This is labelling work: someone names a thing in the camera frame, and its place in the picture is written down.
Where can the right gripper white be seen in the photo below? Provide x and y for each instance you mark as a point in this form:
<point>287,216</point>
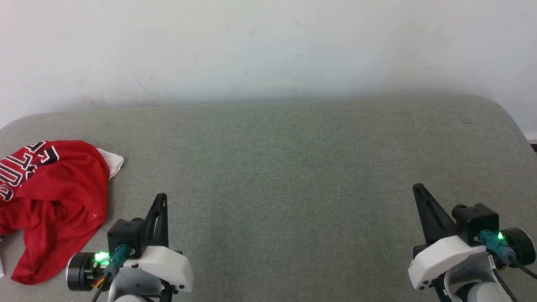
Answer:
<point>440,258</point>

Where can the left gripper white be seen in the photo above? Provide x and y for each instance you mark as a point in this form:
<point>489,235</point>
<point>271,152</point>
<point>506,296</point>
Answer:
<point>168,266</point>

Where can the red white jersey shirt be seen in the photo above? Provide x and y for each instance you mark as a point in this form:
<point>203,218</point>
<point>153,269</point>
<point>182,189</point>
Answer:
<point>58,201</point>

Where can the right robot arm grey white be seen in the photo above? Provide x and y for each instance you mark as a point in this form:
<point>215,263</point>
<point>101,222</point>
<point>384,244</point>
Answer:
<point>486,293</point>

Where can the left wrist black cylinder motor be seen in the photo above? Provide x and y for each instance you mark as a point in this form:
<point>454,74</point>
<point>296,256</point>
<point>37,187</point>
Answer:
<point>79,272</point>

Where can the wrist black cylinder motor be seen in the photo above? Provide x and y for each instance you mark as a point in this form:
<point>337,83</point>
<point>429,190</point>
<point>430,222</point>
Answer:
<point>522,247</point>
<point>79,272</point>

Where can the right wrist black cylinder motor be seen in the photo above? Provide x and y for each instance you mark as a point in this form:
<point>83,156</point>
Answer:
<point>522,247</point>

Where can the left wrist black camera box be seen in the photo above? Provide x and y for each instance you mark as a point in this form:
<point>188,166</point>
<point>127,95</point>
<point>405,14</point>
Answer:
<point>126,235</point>

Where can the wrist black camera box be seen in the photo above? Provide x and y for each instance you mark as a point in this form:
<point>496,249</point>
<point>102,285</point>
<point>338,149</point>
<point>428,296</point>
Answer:
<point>476,222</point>
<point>126,235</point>

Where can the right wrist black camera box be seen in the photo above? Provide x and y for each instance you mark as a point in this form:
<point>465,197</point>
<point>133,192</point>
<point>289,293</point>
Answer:
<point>476,222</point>

